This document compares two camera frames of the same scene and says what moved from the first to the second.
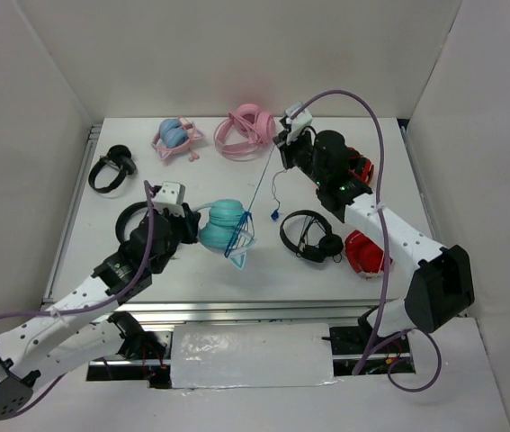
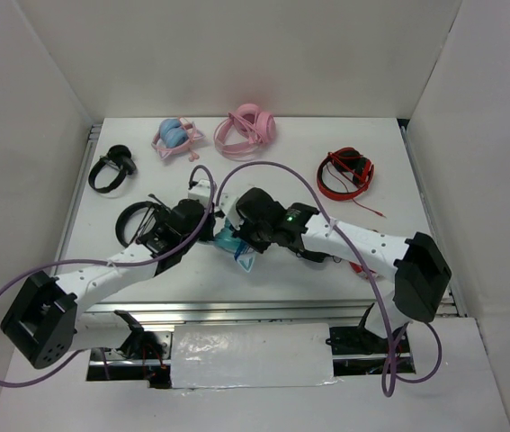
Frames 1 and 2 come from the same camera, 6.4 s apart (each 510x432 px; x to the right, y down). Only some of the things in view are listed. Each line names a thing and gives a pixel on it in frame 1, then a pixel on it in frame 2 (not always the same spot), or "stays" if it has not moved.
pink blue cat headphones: [174, 137] stays
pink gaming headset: [245, 133] stays
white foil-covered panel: [251, 355] stays
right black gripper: [286, 149] -> [260, 246]
